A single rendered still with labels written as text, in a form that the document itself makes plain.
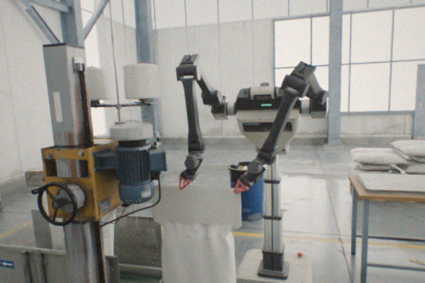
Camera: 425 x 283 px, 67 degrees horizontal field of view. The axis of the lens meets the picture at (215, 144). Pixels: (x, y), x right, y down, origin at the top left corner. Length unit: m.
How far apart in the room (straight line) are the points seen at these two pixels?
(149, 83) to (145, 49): 9.02
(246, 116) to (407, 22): 8.33
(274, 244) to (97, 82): 1.56
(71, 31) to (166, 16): 3.69
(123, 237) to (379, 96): 8.36
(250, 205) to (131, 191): 2.67
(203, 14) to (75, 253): 9.18
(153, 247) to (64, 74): 1.35
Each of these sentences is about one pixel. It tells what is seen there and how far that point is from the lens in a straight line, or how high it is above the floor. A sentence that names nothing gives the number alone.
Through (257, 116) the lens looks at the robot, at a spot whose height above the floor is 1.40.
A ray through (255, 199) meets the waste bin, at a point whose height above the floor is 0.28.
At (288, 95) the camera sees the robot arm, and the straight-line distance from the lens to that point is 1.45.
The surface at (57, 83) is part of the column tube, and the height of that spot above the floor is 1.60.
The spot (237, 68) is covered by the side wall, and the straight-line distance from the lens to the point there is 9.77.
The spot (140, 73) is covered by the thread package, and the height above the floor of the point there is 1.64.
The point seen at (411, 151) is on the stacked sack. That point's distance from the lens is 4.91.
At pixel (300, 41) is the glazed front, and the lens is 9.65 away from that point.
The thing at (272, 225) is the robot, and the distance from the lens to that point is 2.32.
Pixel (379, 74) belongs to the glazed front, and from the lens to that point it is 9.77.
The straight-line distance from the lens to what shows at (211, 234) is 1.71.
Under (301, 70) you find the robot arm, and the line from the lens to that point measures 1.47.
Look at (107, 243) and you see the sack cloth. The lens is 2.07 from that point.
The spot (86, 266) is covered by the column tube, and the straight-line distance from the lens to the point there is 1.61.
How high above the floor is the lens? 1.54
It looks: 9 degrees down
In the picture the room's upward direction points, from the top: 2 degrees counter-clockwise
